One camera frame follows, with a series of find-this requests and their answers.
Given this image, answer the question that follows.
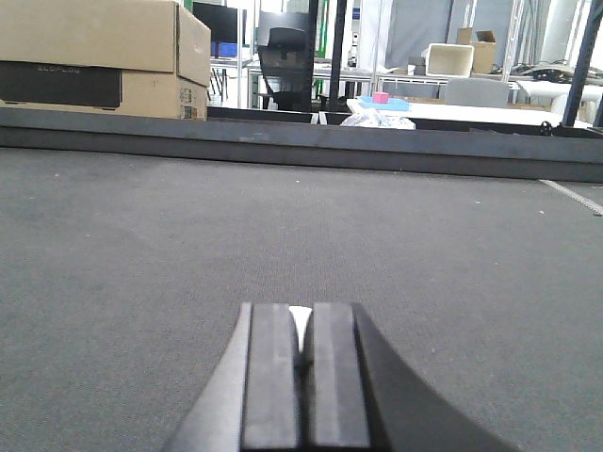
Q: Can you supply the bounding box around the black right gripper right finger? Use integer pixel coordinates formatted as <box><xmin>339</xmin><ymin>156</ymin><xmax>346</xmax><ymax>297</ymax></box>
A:
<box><xmin>303</xmin><ymin>302</ymin><xmax>512</xmax><ymax>451</ymax></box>

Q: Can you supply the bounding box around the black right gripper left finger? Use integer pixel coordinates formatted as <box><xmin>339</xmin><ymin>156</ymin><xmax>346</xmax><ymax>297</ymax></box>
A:
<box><xmin>164</xmin><ymin>302</ymin><xmax>302</xmax><ymax>451</ymax></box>

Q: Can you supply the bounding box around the small open cardboard box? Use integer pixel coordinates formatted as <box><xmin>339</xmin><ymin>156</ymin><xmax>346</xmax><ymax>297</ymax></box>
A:
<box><xmin>456</xmin><ymin>27</ymin><xmax>497</xmax><ymax>74</ymax></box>

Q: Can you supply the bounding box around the large cardboard box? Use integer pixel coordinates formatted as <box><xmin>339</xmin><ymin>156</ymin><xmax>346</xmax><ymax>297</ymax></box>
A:
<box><xmin>1</xmin><ymin>1</ymin><xmax>210</xmax><ymax>121</ymax></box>

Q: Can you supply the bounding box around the crumpled plastic bag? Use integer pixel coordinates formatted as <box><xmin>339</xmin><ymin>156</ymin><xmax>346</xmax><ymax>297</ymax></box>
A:
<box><xmin>340</xmin><ymin>108</ymin><xmax>416</xmax><ymax>130</ymax></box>

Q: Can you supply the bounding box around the light blue tray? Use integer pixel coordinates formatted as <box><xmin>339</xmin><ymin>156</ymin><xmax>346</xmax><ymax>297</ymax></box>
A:
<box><xmin>356</xmin><ymin>96</ymin><xmax>410</xmax><ymax>112</ymax></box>

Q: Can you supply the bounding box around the pink cube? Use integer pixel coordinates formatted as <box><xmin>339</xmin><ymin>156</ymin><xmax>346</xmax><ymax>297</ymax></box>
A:
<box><xmin>372</xmin><ymin>91</ymin><xmax>389</xmax><ymax>105</ymax></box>

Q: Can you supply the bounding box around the white plastic bin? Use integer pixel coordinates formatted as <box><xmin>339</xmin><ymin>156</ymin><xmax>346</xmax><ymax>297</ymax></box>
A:
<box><xmin>421</xmin><ymin>43</ymin><xmax>475</xmax><ymax>78</ymax></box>

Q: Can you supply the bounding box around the black office chair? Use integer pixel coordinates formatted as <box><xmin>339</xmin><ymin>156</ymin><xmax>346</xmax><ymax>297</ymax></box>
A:
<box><xmin>256</xmin><ymin>9</ymin><xmax>313</xmax><ymax>112</ymax></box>

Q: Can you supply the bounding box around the black vertical pole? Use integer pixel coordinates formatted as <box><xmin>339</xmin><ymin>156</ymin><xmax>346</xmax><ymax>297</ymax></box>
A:
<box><xmin>328</xmin><ymin>0</ymin><xmax>347</xmax><ymax>112</ymax></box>

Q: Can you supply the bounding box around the dark conveyor side rail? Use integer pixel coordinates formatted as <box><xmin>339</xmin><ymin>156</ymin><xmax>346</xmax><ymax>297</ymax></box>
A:
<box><xmin>1</xmin><ymin>108</ymin><xmax>602</xmax><ymax>183</ymax></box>

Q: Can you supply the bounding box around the dark blue steel post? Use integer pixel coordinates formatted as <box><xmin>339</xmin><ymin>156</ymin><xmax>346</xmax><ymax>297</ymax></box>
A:
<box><xmin>562</xmin><ymin>0</ymin><xmax>602</xmax><ymax>127</ymax></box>

